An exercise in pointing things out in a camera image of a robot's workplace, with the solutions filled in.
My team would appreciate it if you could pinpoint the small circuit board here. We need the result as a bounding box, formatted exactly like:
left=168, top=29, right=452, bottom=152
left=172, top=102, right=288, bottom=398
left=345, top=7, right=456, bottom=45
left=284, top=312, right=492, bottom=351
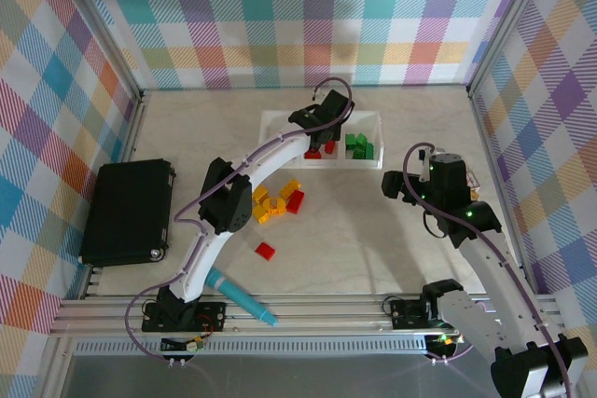
left=160, top=335, right=206, bottom=353
left=426, top=332, right=464, bottom=349

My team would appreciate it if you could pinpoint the teal marker pen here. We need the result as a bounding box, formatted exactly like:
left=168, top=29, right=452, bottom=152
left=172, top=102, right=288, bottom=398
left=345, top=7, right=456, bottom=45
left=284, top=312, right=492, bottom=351
left=204, top=267, right=279, bottom=328

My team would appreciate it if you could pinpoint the perforated metal strip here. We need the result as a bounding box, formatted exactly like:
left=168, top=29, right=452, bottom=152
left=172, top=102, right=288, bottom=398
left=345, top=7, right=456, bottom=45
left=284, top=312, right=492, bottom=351
left=74, top=340, right=430, bottom=356

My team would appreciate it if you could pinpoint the black zip case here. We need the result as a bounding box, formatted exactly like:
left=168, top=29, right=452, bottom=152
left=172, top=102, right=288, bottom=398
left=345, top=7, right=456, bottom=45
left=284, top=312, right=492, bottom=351
left=78, top=158, right=177, bottom=268

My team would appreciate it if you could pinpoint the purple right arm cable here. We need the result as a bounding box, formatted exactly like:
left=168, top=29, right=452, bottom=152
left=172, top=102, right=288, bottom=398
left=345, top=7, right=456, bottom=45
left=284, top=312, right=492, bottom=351
left=403, top=142, right=575, bottom=398

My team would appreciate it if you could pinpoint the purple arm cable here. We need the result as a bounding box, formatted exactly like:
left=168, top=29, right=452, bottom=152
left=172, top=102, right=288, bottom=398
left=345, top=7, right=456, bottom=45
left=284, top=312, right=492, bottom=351
left=123, top=76, right=355, bottom=363
left=403, top=142, right=575, bottom=398

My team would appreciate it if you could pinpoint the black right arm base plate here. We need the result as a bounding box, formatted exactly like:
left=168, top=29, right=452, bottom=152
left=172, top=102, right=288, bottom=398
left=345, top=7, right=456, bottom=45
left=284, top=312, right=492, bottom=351
left=390, top=297, right=444, bottom=330

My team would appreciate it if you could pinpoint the aluminium frame cross rail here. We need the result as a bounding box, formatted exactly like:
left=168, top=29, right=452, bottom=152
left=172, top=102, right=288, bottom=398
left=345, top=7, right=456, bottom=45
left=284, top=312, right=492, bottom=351
left=50, top=294, right=566, bottom=337

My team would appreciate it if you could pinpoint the aluminium frame corner post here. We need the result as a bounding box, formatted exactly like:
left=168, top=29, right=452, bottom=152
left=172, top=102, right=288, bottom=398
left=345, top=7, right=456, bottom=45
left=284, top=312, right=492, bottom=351
left=467, top=0, right=554, bottom=96
left=46, top=0, right=144, bottom=101

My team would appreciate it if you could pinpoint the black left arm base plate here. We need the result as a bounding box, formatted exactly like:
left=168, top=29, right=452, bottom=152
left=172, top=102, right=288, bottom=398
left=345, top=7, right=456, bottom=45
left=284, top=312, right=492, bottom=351
left=142, top=300, right=229, bottom=335

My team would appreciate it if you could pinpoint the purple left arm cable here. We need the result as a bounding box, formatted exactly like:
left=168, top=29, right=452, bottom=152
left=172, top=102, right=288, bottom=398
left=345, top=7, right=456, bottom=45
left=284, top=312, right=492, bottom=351
left=123, top=76, right=355, bottom=363

